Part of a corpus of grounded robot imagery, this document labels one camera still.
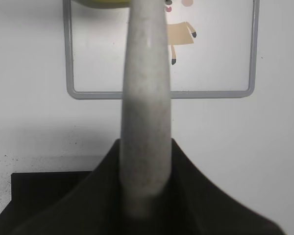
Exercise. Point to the knife with white handle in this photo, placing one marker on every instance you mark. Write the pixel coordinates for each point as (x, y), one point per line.
(145, 148)

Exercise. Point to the yellow plastic banana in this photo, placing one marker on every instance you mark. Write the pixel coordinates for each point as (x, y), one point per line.
(104, 4)

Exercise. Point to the white cutting board grey rim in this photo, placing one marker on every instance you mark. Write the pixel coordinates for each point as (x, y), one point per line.
(212, 48)

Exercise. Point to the black knife stand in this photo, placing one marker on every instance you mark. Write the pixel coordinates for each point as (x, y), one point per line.
(89, 203)

